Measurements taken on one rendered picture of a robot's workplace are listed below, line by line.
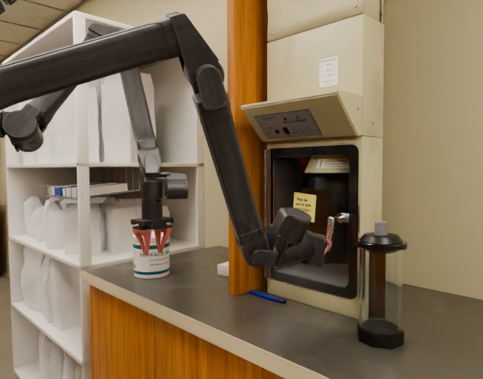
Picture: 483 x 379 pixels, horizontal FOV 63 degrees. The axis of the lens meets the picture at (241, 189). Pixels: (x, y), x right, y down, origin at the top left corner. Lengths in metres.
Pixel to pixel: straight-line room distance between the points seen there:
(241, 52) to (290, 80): 0.18
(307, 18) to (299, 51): 0.09
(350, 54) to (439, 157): 0.51
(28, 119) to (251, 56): 0.66
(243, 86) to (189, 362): 0.81
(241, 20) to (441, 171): 0.79
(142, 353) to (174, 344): 0.20
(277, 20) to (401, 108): 0.52
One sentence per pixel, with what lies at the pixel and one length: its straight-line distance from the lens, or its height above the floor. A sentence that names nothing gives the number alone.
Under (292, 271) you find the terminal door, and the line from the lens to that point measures 1.19.
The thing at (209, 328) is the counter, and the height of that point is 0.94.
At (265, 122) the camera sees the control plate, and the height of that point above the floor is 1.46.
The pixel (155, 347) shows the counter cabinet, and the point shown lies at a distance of 1.35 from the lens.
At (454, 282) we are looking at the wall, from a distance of 1.45.
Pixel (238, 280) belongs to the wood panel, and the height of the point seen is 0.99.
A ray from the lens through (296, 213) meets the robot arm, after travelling 0.85.
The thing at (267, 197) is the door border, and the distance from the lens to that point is 1.22.
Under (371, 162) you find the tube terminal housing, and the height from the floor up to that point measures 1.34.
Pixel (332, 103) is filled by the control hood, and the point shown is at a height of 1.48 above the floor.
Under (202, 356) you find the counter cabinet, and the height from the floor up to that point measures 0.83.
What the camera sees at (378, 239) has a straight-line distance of 0.91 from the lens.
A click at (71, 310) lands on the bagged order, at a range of 2.34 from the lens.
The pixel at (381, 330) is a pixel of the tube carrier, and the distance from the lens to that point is 0.96.
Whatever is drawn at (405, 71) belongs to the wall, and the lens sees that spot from 1.50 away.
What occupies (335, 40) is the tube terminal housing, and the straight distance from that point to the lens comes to 1.13.
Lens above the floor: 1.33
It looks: 3 degrees down
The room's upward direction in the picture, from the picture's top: straight up
